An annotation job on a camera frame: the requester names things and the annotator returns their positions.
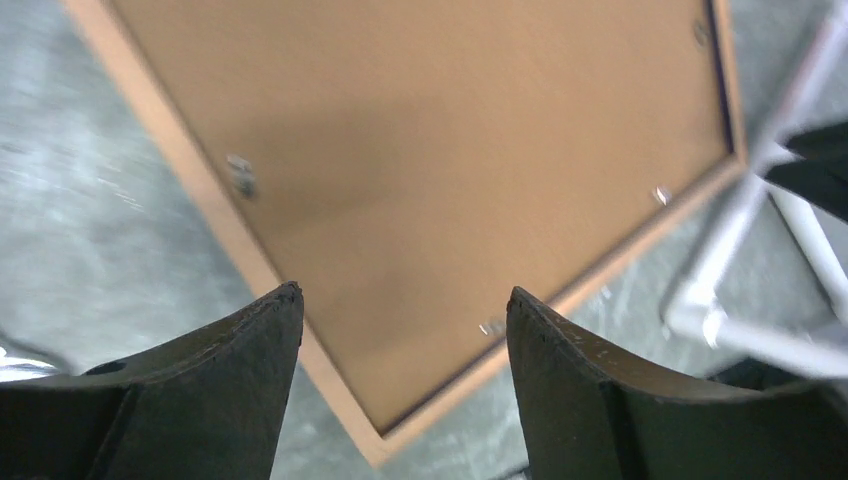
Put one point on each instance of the white pipe stand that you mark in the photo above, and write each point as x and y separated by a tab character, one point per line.
768	278

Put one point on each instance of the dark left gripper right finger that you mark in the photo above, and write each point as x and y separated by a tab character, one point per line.
590	409

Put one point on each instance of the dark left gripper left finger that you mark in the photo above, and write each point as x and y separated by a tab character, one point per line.
209	404

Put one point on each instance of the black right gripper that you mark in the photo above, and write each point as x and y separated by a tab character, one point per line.
819	174

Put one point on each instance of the blue wooden picture frame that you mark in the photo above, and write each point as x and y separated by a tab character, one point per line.
410	162

